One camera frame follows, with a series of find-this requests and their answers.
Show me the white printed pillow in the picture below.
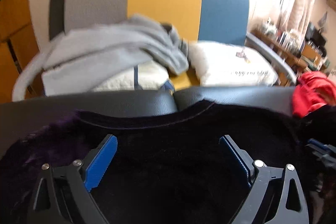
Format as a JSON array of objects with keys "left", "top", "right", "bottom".
[{"left": 188, "top": 41, "right": 278, "bottom": 86}]

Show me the white fluffy cushion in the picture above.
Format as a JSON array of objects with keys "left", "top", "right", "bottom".
[{"left": 93, "top": 60, "right": 175, "bottom": 92}]

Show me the dark purple velvet garment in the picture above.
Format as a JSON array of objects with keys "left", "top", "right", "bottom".
[{"left": 1, "top": 100, "right": 335, "bottom": 223}]

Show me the black leather ottoman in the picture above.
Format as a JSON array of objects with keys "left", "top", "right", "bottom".
[{"left": 1, "top": 86, "right": 294, "bottom": 155}]

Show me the light grey hoodie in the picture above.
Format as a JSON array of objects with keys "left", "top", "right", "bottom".
[{"left": 42, "top": 15, "right": 189, "bottom": 96}]

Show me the red knit garment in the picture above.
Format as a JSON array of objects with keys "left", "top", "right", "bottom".
[{"left": 291, "top": 71, "right": 335, "bottom": 118}]

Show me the orange wooden wardrobe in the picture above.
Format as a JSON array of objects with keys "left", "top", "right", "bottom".
[{"left": 1, "top": 0, "right": 39, "bottom": 103}]

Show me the grey yellow blue armchair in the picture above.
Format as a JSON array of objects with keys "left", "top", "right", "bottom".
[{"left": 12, "top": 0, "right": 297, "bottom": 102}]

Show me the cluttered wooden shelf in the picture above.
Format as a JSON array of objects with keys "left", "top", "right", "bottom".
[{"left": 251, "top": 28, "right": 328, "bottom": 77}]

